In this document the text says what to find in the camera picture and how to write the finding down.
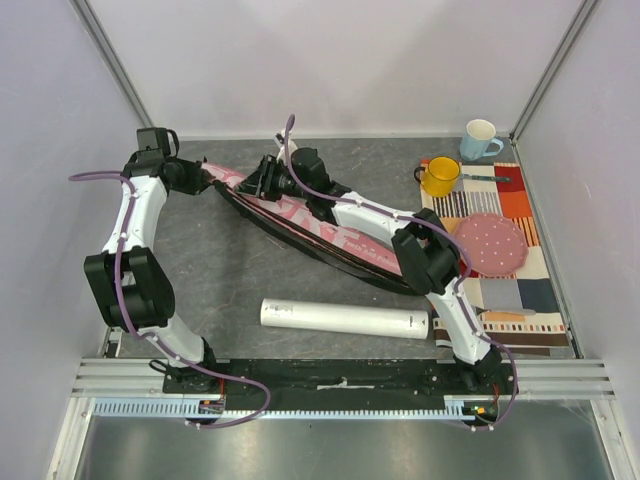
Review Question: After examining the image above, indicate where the light blue mug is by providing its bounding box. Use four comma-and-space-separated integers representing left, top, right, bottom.
459, 119, 504, 162

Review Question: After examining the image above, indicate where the white shuttlecock tube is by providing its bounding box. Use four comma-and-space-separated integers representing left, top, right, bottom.
260, 299, 430, 340

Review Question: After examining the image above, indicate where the orange patchwork cloth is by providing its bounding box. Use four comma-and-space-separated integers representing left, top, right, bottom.
420, 163, 572, 357

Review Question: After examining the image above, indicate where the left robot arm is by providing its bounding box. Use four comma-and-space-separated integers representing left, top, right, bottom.
69, 127, 220, 393

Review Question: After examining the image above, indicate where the pink dotted plate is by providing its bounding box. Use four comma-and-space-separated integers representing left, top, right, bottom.
453, 213, 528, 277

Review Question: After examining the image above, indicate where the white cable duct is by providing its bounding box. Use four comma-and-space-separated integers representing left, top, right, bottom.
93, 398, 477, 421

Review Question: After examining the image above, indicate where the purple cable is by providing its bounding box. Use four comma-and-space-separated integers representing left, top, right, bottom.
282, 113, 521, 436
68, 170, 274, 432

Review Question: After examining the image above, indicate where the silver fork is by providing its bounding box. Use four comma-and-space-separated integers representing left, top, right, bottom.
475, 307, 536, 322

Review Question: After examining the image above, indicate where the pink racket bag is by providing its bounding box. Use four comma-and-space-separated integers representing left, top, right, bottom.
202, 163, 419, 297

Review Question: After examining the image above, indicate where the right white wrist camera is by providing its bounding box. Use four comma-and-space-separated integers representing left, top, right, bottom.
274, 129, 297, 161

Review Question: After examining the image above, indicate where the yellow mug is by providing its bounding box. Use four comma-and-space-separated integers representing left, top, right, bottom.
413, 156, 461, 198

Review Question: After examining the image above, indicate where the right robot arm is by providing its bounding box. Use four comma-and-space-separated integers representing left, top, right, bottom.
234, 148, 502, 394

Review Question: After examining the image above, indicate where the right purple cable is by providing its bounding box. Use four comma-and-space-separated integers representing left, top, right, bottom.
282, 113, 521, 436

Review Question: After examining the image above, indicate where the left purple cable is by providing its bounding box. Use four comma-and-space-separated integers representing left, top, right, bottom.
68, 170, 274, 432

